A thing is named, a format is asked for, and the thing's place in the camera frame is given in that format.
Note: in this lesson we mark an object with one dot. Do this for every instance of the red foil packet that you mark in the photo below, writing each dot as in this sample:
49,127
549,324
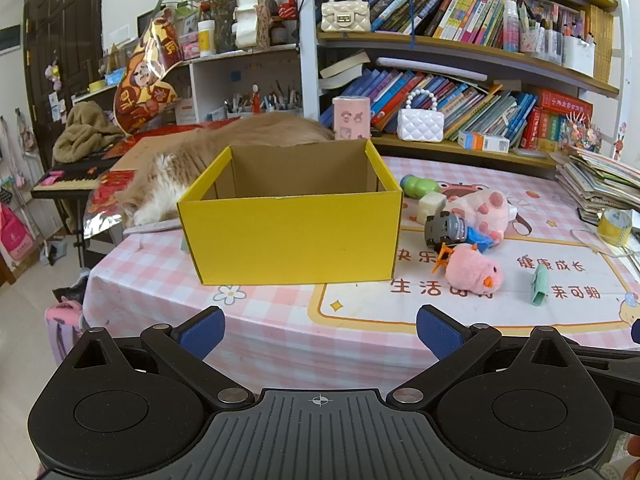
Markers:
107,187

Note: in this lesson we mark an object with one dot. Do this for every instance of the mint green clip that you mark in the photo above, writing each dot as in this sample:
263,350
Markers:
539,287

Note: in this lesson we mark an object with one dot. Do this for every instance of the small orange and white box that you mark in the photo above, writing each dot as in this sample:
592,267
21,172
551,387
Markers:
482,141

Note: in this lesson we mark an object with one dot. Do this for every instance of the green wall board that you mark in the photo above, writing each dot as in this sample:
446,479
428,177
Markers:
10,39

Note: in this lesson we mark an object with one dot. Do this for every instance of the white charger plug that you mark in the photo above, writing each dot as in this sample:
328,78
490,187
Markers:
432,206

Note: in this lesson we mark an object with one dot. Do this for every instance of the orange and white cat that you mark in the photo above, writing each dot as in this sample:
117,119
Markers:
165,175

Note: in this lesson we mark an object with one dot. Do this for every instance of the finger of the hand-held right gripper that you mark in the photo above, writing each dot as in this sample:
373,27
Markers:
615,360

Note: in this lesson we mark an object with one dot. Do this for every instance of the gold tape roll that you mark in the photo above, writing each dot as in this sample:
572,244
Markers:
615,227

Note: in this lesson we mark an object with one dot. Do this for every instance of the dark brown door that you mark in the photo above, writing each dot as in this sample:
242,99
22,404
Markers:
60,35

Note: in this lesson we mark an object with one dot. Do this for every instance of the orange hair clip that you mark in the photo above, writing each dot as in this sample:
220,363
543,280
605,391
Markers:
442,257

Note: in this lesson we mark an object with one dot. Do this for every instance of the brown fleece blanket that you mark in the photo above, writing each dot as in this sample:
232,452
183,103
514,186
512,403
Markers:
85,130

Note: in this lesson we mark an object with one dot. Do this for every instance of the wooden bookshelf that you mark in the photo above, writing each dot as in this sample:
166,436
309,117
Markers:
306,60

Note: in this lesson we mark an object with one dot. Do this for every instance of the white pen cup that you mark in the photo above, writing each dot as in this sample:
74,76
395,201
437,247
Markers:
239,107
282,105

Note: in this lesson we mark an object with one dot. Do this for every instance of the white bottle colourful label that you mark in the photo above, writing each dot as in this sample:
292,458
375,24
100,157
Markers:
511,25

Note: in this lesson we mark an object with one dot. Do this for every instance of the white quilted handbag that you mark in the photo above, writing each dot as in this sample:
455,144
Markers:
420,122

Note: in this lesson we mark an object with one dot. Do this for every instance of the pink backpack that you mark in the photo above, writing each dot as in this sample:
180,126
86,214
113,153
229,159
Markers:
62,322

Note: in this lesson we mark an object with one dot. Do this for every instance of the pink hanging bag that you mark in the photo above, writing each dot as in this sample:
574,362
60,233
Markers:
15,232

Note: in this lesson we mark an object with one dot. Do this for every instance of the red paper bag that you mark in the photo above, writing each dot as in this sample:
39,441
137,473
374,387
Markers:
117,146

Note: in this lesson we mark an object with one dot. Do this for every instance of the white shelf unit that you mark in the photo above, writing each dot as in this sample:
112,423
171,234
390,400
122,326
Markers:
250,67

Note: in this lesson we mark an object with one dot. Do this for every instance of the pink cylinder container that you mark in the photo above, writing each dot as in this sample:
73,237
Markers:
352,117

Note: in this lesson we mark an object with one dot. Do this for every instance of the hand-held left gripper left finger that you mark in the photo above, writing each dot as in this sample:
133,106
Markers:
202,332

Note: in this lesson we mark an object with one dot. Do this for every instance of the colourful paper ornament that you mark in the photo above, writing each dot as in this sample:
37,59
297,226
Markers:
580,132

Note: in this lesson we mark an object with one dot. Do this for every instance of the white bottle yellow label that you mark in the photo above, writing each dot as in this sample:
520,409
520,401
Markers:
206,39

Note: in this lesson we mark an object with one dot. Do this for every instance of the black binder clip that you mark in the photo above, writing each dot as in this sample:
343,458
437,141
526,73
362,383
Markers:
445,227

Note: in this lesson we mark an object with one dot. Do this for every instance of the pink paw plush toy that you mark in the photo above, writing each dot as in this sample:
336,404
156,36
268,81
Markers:
480,210

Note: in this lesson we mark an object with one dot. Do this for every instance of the pink storage box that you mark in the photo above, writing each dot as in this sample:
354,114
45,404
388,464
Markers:
189,47

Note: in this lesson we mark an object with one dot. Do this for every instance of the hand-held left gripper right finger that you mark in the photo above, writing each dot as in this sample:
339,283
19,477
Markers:
440,332

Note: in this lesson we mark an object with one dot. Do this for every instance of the blue plastic toy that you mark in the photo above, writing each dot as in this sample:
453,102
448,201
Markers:
477,239

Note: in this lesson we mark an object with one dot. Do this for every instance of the cream quilted handbag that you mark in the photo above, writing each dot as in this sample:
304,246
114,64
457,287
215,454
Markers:
345,15

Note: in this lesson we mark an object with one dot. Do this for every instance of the black keyboard piano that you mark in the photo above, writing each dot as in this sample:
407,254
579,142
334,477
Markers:
70,176

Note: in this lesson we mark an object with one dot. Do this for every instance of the green plastic toy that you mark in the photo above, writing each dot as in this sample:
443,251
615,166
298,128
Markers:
417,186

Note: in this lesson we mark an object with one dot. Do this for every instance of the red book set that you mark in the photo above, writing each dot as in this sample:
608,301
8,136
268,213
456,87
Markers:
562,115

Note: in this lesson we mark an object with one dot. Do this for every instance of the pink checked tablecloth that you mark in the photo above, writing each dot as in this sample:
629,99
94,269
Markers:
280,330

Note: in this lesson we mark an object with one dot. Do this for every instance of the red and gold foil bag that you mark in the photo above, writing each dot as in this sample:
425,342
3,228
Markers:
145,80

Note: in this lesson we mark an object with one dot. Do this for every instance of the pink chick plush toy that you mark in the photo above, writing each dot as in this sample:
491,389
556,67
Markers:
470,270

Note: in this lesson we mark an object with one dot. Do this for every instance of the yellow cardboard box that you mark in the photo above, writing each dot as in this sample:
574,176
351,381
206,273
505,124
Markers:
290,240

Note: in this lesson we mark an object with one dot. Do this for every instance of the stack of picture books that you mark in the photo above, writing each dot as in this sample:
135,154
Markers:
595,180

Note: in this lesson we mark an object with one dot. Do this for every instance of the row of colourful thin books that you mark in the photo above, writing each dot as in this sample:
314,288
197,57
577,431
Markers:
450,10

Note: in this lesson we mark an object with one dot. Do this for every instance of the row of blue and red books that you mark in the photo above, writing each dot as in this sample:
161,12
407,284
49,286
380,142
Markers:
450,100

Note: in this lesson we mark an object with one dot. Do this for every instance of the brown cardboard sheet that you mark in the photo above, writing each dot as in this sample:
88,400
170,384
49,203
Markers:
145,152

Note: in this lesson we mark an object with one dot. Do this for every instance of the clear pen cup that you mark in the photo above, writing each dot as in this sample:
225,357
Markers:
540,42

